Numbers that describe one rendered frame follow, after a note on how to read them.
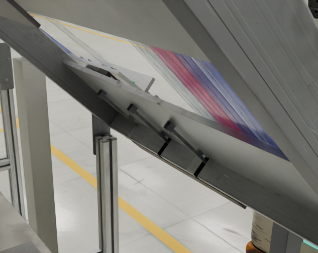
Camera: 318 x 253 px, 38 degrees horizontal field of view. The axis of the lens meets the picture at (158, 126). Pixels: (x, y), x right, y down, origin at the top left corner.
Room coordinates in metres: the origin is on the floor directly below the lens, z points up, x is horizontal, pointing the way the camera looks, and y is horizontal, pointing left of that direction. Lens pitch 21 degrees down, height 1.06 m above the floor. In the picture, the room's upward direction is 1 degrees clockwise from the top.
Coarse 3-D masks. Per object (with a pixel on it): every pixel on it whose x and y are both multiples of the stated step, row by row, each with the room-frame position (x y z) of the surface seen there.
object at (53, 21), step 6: (48, 18) 1.04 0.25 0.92; (54, 24) 1.05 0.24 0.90; (60, 24) 1.05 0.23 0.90; (60, 30) 1.07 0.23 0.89; (66, 30) 1.06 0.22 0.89; (72, 36) 1.07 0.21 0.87; (78, 42) 1.08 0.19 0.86; (84, 48) 1.09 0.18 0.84; (90, 48) 1.10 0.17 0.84; (90, 54) 1.11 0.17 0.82; (96, 54) 1.11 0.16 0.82; (102, 60) 1.12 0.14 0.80; (108, 66) 1.13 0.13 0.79
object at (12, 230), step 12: (0, 192) 0.78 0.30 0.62; (0, 204) 0.73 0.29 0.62; (0, 216) 0.69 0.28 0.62; (12, 216) 0.69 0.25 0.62; (0, 228) 0.65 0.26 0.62; (12, 228) 0.65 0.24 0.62; (24, 228) 0.66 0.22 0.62; (0, 240) 0.62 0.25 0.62; (12, 240) 0.62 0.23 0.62; (24, 240) 0.62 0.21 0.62; (36, 240) 0.62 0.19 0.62; (48, 252) 0.59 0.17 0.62
